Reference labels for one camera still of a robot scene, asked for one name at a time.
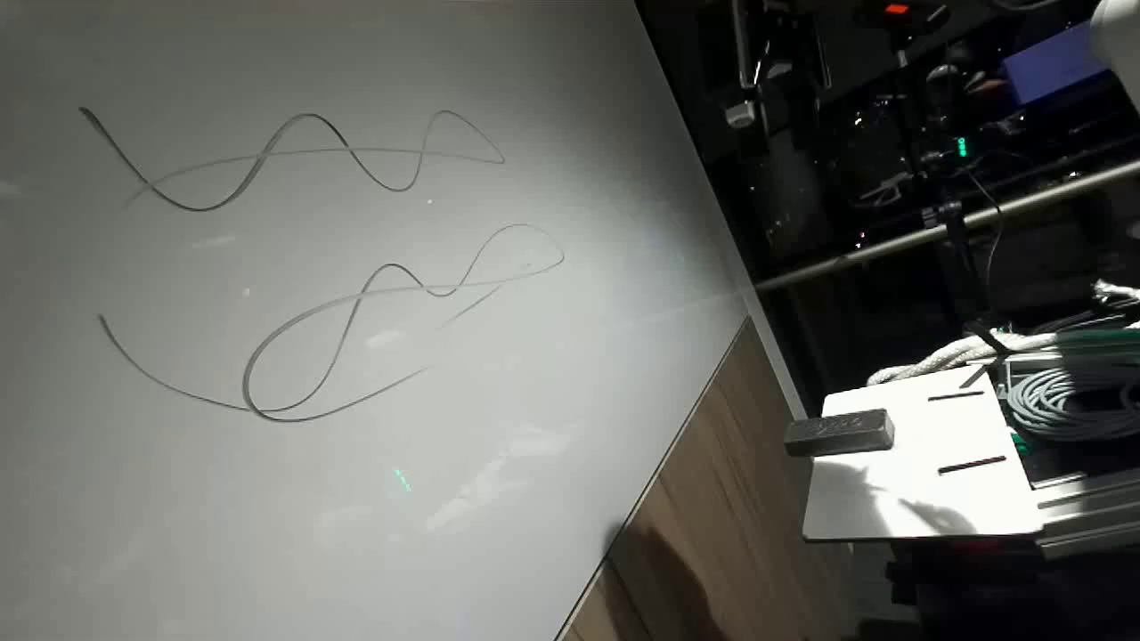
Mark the aluminium rail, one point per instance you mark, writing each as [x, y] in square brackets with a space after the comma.
[1093, 510]

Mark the long metal rod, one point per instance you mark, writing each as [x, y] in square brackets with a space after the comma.
[903, 237]

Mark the black felt duster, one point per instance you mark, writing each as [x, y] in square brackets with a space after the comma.
[839, 434]

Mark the white flat tray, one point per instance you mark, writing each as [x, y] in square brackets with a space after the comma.
[921, 486]

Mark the large white whiteboard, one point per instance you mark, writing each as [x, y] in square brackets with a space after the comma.
[359, 474]

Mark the blue box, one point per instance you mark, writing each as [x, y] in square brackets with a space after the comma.
[1051, 65]

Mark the black equipment rack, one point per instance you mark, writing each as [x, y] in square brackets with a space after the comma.
[820, 130]

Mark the black camera stand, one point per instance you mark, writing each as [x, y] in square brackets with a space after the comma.
[955, 269]

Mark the green flat strip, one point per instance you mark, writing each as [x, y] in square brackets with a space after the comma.
[1099, 340]

